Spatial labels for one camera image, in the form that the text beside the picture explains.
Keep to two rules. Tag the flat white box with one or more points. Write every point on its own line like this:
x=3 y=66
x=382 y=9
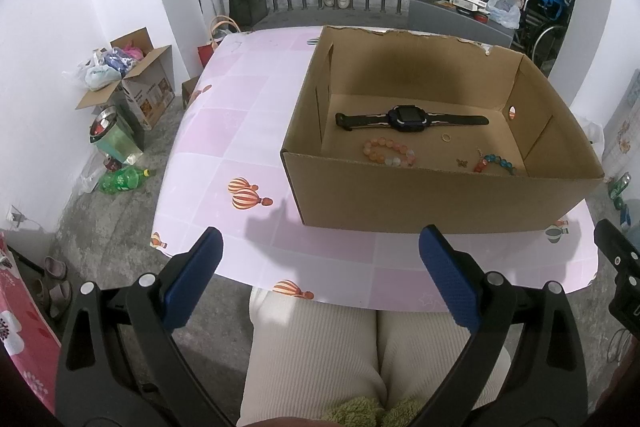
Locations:
x=467 y=1

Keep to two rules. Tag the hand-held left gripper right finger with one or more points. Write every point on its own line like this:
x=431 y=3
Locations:
x=450 y=282

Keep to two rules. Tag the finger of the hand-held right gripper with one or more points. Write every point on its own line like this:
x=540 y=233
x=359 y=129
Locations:
x=615 y=244

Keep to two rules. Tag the green soda bottle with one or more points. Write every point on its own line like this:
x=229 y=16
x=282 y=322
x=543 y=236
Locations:
x=122 y=181

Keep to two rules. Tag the white plastic bag with clothes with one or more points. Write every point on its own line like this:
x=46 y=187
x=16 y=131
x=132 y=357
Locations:
x=505 y=9

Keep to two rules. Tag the wheelchair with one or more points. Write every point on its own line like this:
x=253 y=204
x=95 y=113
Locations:
x=545 y=42

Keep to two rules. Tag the small open cardboard box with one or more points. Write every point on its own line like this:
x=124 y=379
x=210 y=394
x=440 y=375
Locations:
x=150 y=92

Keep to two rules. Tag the pink floral cloth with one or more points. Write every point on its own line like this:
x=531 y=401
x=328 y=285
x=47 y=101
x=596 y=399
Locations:
x=20 y=332

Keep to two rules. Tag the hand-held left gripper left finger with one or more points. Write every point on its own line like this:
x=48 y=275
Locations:
x=192 y=287

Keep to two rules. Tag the grey cabinet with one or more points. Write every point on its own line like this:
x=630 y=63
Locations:
x=450 y=27

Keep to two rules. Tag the pair of slippers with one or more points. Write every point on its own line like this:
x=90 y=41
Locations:
x=55 y=287

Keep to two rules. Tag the white plastic bag with print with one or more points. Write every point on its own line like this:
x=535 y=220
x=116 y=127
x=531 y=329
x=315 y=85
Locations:
x=97 y=74

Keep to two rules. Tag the blue and white bottle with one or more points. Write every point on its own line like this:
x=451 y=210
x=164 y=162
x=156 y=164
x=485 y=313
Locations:
x=626 y=217

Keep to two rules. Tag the black smartwatch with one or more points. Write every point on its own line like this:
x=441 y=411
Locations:
x=407 y=118

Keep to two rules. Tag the person's legs in cream pants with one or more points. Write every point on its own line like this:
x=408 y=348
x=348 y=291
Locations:
x=310 y=357

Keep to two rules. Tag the green fuzzy cloth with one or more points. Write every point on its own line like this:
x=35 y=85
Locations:
x=370 y=412

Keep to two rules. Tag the large white plastic bag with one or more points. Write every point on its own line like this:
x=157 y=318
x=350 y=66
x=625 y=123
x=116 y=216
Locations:
x=592 y=134

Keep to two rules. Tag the green bin with metal bowl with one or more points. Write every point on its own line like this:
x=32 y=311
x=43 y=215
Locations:
x=117 y=139

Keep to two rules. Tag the large brown cardboard box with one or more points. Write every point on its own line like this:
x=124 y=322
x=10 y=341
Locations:
x=425 y=202

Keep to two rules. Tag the blue floral cloth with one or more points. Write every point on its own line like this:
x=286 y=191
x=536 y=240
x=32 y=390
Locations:
x=634 y=87

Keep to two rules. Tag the small green glass bottle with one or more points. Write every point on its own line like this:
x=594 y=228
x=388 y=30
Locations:
x=619 y=189

